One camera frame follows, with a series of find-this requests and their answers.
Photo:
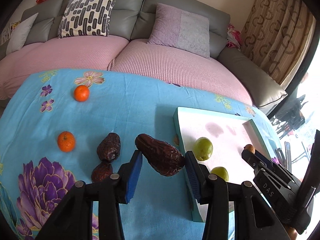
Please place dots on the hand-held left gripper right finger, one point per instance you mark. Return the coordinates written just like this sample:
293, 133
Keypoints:
192, 177

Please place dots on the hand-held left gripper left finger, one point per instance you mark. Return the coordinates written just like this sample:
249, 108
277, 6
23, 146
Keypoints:
133, 177

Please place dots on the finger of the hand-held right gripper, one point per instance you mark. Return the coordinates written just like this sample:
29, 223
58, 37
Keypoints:
252, 161
266, 158

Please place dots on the brown longan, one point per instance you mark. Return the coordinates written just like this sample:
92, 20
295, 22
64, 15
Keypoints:
250, 147

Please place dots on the dark brown dried date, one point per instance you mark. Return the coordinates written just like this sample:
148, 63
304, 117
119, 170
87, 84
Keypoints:
160, 155
109, 147
101, 172

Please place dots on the teal foam tray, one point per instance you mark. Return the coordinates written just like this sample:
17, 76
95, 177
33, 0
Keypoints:
225, 135

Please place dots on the smartphone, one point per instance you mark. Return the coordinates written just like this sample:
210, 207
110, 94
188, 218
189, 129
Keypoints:
288, 155

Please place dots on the blue floral blanket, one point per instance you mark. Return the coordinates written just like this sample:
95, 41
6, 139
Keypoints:
112, 120

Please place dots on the orange mandarin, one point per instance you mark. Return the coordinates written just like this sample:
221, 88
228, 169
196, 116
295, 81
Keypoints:
81, 93
66, 141

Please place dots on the pink sofa seat cover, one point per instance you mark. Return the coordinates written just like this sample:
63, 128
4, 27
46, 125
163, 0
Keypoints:
175, 67
62, 52

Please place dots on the pink crumpled cloth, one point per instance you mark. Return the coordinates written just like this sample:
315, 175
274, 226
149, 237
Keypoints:
233, 36

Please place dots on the beige patterned curtain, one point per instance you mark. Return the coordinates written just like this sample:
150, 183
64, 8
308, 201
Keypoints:
275, 30

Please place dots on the purple pillow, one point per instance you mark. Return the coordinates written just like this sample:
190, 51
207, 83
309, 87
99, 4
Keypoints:
180, 30

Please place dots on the grey leather sofa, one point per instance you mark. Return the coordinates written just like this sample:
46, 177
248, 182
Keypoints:
195, 7

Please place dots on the black and white patterned pillow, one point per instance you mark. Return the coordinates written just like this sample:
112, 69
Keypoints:
87, 12

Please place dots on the light grey pillow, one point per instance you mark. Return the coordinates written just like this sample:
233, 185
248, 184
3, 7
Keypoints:
21, 33

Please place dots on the white printed bag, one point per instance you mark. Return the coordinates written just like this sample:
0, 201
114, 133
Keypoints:
8, 32

